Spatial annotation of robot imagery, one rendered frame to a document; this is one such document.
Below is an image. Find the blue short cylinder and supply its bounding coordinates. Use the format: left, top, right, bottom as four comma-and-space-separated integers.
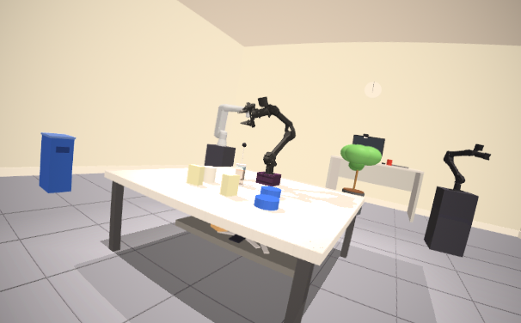
260, 186, 282, 198
254, 195, 280, 211

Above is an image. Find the pale yellow block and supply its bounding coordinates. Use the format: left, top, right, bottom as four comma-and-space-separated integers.
187, 164, 205, 186
219, 174, 240, 197

